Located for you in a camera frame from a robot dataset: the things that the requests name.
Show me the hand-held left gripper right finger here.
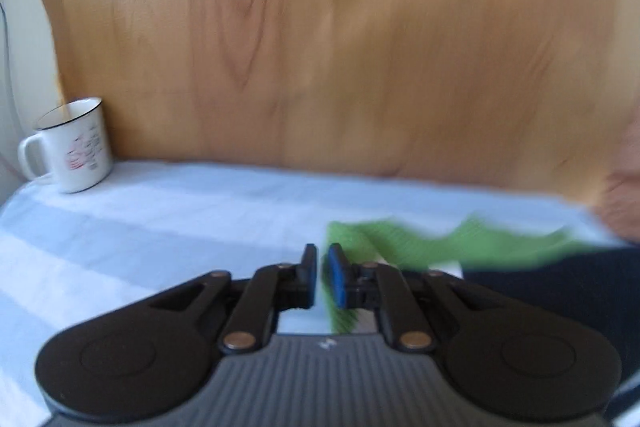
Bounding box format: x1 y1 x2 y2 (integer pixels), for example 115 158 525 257
326 243 497 354

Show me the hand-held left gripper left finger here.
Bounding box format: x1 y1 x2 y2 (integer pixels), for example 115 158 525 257
146 244 319 354

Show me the green navy white knit sweater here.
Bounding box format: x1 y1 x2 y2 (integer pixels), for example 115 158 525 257
324 216 640 414

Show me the person's right hand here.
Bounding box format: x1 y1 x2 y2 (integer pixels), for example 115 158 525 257
597 117 640 253

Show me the striped light blue bed sheet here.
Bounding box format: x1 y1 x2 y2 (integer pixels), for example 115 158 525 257
0 159 622 427

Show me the wood pattern board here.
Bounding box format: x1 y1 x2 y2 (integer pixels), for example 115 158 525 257
39 0 640 210

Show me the white enamel mug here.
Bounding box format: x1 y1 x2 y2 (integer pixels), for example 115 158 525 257
18 97 114 194

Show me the thin dark wall cable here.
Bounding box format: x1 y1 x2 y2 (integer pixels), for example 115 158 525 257
0 0 21 142

